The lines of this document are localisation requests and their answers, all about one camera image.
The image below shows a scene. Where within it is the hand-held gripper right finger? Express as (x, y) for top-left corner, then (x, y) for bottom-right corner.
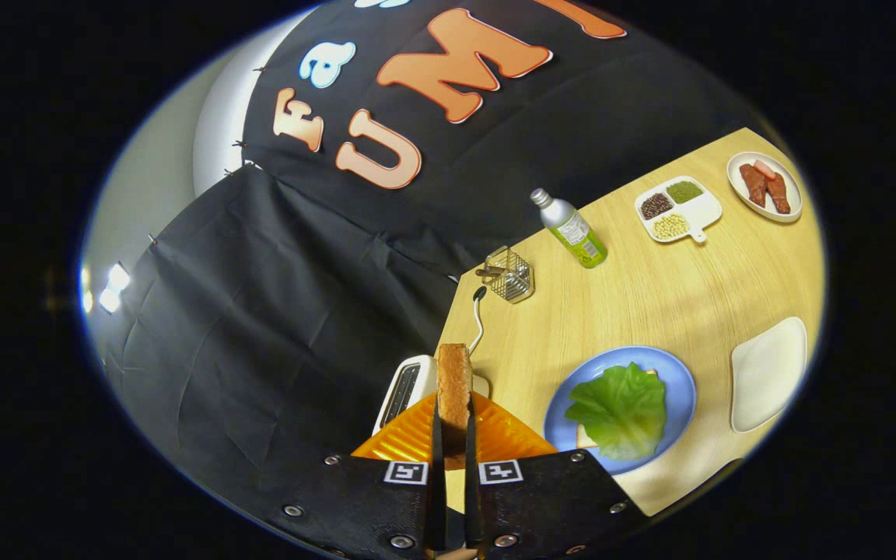
(464, 391), (651, 559)

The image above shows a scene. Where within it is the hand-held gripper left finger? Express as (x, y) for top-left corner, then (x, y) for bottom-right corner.
(265, 393), (449, 559)

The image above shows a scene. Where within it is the toasted bread slice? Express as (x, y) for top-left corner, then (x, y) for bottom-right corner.
(436, 343), (474, 471)

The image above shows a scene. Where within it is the green lettuce leaf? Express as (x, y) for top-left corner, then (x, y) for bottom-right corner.
(565, 362), (668, 461)

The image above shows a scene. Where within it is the white toaster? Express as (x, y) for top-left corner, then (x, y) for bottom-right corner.
(372, 355), (491, 436)

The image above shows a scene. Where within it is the blue round plate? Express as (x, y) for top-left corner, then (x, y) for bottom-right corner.
(544, 345), (698, 476)

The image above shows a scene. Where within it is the green-labelled metal bottle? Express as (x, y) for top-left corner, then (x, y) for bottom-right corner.
(530, 187), (608, 270)

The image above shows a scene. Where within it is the white square plate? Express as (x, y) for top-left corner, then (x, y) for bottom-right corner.
(730, 317), (808, 434)

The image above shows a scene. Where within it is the white divided dish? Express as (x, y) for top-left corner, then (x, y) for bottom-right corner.
(635, 176), (723, 245)

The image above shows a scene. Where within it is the brown meat piece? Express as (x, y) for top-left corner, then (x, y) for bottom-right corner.
(765, 173), (793, 215)
(740, 163), (768, 208)

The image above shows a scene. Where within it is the white oval plate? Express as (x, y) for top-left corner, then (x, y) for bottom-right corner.
(726, 151), (803, 224)

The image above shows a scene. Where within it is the white toaster cable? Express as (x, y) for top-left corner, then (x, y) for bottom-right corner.
(467, 286), (489, 357)

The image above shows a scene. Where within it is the wire mesh basket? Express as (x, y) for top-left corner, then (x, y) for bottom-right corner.
(476, 246), (536, 304)

